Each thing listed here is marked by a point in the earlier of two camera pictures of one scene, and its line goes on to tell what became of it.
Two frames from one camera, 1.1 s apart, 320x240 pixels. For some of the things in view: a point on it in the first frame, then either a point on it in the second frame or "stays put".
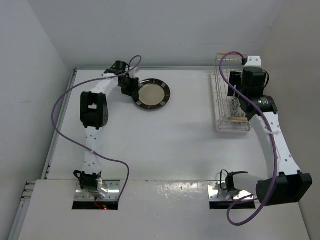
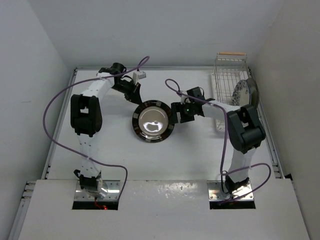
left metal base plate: (113, 193) stays put
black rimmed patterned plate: (153, 93) -> (151, 121)
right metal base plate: (217, 191) stays put
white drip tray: (230, 115) stays put
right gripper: (235, 78) -> (177, 107)
